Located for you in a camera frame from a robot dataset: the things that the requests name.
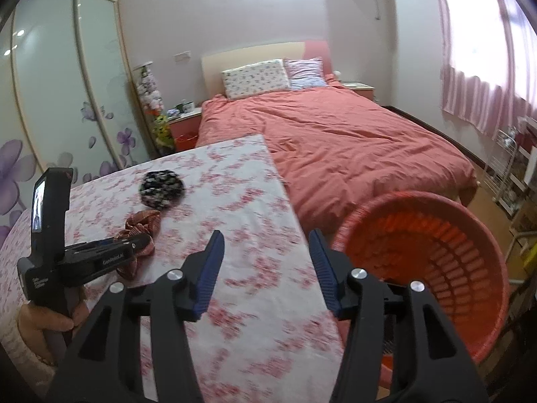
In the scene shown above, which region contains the pink curtain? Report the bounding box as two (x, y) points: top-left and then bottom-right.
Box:
(430, 0), (537, 135)

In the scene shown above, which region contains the hanging string of plush toys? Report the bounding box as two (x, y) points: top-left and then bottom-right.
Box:
(136, 65), (166, 113)

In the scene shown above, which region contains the pink floral tablecloth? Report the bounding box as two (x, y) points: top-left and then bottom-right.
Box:
(0, 134), (357, 403)

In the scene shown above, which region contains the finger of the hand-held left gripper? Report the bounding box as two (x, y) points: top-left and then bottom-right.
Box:
(111, 235), (154, 263)

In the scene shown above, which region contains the orange plastic basket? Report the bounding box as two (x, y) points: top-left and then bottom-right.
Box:
(331, 191), (510, 387)

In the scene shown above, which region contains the floral glass wardrobe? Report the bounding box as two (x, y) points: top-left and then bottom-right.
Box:
(0, 0), (158, 240)

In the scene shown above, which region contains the pink nightstand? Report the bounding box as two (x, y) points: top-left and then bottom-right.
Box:
(168, 107), (204, 152)

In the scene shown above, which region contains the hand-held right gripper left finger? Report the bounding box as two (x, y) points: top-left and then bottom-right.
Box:
(45, 229), (226, 403)

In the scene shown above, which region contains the bed with salmon duvet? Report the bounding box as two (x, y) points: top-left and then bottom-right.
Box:
(196, 73), (479, 244)

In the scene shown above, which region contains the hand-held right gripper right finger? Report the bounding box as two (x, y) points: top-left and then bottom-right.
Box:
(308, 229), (491, 403)

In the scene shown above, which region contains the striped pillow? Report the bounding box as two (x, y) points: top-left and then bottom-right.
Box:
(283, 58), (328, 91)

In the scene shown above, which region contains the yellow-green plush toy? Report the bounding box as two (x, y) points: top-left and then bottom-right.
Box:
(152, 114), (174, 148)

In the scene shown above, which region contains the floral pillow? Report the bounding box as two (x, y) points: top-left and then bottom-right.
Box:
(221, 59), (291, 100)

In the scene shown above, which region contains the black floral scrunchie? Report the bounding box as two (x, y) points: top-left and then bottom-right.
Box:
(138, 168), (187, 210)

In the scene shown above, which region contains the wooden-top nightstand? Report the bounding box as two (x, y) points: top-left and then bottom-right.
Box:
(344, 82), (376, 102)

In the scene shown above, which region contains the person's left hand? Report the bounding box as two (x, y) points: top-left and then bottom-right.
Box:
(19, 289), (91, 370)

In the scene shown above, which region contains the cream and pink headboard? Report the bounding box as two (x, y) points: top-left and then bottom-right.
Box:
(201, 41), (334, 97)

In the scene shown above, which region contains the red striped scrunchie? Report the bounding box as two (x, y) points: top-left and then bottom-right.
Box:
(113, 209), (163, 278)

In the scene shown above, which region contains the person's left forearm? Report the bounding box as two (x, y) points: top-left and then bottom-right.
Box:
(0, 315), (57, 387)

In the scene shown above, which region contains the white wire rack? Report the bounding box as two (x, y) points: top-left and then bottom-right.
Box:
(484, 128), (537, 219)

